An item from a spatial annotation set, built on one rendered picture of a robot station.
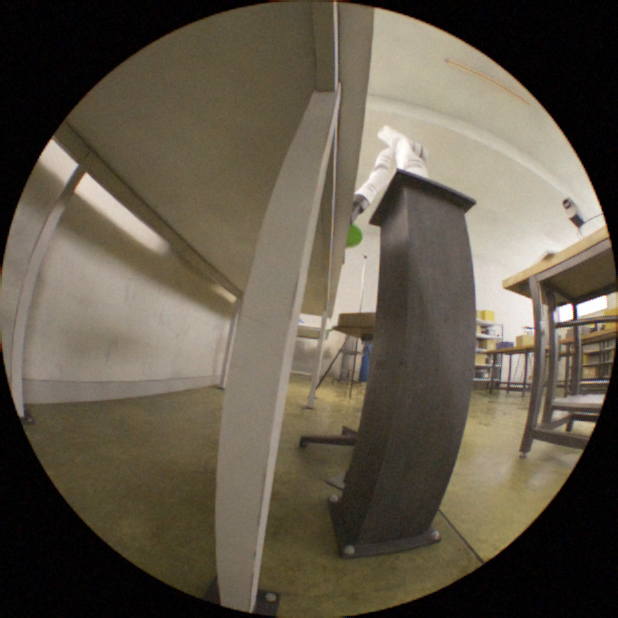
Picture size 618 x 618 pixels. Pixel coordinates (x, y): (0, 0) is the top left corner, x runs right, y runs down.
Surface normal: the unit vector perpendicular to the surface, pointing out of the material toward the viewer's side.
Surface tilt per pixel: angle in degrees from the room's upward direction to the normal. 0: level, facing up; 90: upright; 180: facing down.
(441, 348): 90
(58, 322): 90
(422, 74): 180
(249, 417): 90
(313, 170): 90
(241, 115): 180
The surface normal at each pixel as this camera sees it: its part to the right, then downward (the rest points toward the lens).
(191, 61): -0.16, 0.96
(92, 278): 0.98, 0.15
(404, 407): 0.05, -0.21
